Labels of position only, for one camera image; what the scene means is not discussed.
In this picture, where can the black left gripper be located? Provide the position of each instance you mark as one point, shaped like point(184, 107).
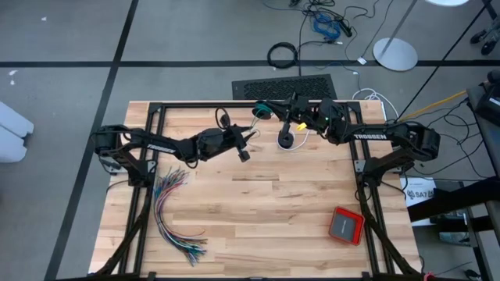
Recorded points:
point(218, 142)

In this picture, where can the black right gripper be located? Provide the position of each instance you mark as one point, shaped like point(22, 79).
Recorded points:
point(301, 111)

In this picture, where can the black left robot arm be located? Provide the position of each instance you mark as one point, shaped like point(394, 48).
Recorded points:
point(156, 146)

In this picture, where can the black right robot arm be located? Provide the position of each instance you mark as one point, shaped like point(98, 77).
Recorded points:
point(371, 136)

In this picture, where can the grey metal mounting plate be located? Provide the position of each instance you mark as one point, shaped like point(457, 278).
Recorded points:
point(360, 166)

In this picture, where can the black power strip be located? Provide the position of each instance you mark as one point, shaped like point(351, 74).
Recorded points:
point(345, 28)

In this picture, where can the white lamp base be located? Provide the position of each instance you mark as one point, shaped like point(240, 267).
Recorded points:
point(394, 54)

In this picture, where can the red tray with grey inside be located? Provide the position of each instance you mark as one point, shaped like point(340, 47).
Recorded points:
point(345, 226)

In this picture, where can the white paper sign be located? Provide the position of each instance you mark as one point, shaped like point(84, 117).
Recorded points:
point(418, 193)

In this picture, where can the thin black pole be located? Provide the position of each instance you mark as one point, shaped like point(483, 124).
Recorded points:
point(439, 62)

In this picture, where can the black metal stand beam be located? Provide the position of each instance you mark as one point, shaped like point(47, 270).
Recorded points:
point(449, 199)

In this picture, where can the black equipment cart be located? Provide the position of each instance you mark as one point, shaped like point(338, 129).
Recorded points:
point(490, 105)

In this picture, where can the white plastic furniture piece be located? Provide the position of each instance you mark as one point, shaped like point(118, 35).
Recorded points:
point(11, 132)

